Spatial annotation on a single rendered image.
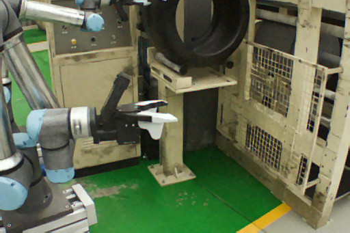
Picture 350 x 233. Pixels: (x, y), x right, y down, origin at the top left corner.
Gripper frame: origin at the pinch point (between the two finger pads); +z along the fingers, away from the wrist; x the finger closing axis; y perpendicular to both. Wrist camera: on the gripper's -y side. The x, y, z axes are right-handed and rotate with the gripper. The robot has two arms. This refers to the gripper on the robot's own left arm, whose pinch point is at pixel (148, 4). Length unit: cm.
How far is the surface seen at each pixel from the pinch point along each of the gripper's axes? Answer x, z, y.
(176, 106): 27, 34, -66
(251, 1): 21, 78, 6
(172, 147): 27, 34, -95
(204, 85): -9, 31, -40
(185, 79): -10.5, 18.9, -36.0
